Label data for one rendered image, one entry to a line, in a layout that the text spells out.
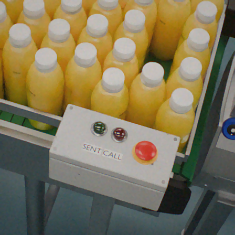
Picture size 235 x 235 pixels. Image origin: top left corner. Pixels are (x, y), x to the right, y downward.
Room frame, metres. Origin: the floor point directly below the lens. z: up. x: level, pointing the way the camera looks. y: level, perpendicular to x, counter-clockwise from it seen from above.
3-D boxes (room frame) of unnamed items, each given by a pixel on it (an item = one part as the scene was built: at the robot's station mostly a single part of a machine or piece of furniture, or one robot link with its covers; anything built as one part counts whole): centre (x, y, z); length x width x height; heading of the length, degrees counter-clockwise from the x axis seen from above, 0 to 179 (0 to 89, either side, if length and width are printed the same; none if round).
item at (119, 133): (0.54, -0.01, 1.11); 0.02 x 0.02 x 0.01
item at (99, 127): (0.55, 0.02, 1.11); 0.02 x 0.02 x 0.01
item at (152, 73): (0.68, -0.05, 1.09); 0.04 x 0.04 x 0.02
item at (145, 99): (0.68, -0.05, 0.99); 0.07 x 0.07 x 0.19
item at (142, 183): (0.52, -0.01, 1.05); 0.20 x 0.10 x 0.10; 83
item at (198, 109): (0.80, -0.17, 0.96); 0.40 x 0.01 x 0.03; 173
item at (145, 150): (0.52, -0.06, 1.11); 0.04 x 0.04 x 0.01
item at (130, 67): (0.73, 0.01, 0.99); 0.07 x 0.07 x 0.19
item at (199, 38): (0.78, -0.13, 1.09); 0.04 x 0.04 x 0.02
